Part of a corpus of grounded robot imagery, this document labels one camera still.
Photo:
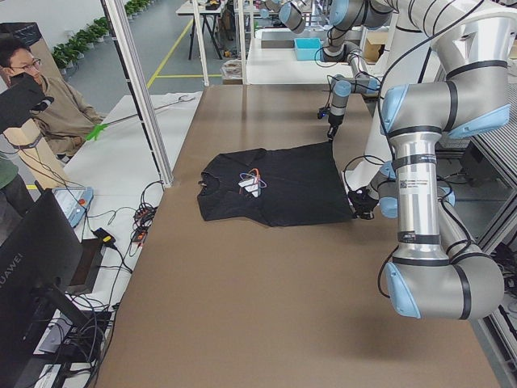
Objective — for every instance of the black Huawei monitor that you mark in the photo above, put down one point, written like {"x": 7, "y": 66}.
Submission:
{"x": 38, "y": 261}

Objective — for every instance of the aluminium frame post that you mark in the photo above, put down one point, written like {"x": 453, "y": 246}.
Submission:
{"x": 120, "y": 32}

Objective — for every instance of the black camera on wooden post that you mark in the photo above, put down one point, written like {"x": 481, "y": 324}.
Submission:
{"x": 17, "y": 102}

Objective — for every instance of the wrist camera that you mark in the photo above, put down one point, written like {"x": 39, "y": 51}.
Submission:
{"x": 322, "y": 112}

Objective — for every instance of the cardboard box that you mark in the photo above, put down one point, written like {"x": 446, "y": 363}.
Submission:
{"x": 374, "y": 46}

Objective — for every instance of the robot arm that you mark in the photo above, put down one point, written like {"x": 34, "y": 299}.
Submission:
{"x": 437, "y": 270}
{"x": 344, "y": 15}

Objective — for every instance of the black printed t-shirt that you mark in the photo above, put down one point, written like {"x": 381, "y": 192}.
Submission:
{"x": 289, "y": 187}

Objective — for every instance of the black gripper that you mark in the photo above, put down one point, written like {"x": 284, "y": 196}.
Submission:
{"x": 358, "y": 200}
{"x": 334, "y": 120}

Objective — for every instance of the blue teach pendant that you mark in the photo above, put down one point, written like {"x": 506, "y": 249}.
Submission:
{"x": 74, "y": 202}

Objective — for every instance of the red black usb hub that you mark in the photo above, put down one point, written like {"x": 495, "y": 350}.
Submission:
{"x": 142, "y": 220}

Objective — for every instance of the blue plastic bin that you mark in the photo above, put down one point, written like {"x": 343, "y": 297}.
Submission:
{"x": 308, "y": 49}

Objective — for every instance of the black power adapter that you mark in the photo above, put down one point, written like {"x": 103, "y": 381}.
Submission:
{"x": 105, "y": 236}

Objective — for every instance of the long reach grabber tool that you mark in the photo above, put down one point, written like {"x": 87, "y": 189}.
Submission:
{"x": 94, "y": 134}

